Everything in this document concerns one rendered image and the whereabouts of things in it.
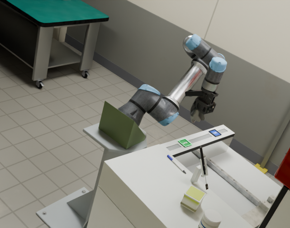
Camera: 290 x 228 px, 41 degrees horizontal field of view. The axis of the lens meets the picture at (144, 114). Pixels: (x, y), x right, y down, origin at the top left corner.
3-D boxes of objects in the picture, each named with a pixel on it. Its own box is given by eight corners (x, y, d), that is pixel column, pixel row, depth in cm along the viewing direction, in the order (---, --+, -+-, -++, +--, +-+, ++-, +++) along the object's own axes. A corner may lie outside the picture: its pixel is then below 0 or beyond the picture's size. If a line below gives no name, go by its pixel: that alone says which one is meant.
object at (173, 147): (226, 151, 234) (235, 133, 227) (163, 176, 197) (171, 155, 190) (215, 142, 239) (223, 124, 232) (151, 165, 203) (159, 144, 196)
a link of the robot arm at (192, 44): (188, 29, 229) (198, 29, 182) (202, 41, 231) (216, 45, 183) (175, 44, 231) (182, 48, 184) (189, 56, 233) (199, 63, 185)
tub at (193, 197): (201, 204, 165) (206, 192, 161) (194, 214, 159) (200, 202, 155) (186, 195, 167) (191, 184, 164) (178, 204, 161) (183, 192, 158)
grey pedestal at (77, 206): (35, 213, 260) (51, 113, 220) (83, 188, 293) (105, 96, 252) (85, 264, 237) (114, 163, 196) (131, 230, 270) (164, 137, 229)
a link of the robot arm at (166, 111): (144, 113, 222) (198, 44, 233) (163, 129, 224) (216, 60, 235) (149, 111, 210) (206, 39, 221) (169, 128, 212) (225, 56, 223)
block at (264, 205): (274, 214, 186) (277, 209, 184) (271, 216, 183) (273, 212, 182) (261, 203, 190) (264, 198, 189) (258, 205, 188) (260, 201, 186)
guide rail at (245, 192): (278, 220, 191) (280, 216, 190) (275, 222, 190) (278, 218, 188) (205, 160, 219) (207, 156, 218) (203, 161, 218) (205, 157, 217)
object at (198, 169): (203, 186, 176) (213, 163, 169) (198, 188, 173) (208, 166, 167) (194, 178, 179) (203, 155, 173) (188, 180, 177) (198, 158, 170)
